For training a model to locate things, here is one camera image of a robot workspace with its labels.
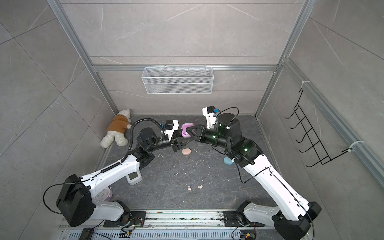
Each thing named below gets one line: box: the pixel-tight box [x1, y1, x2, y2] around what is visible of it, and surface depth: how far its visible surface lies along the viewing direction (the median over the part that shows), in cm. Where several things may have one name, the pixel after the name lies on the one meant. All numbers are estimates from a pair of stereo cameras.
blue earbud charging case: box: [223, 157, 233, 165], surface depth 94 cm
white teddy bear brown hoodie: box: [100, 109, 132, 148], surface depth 105 cm
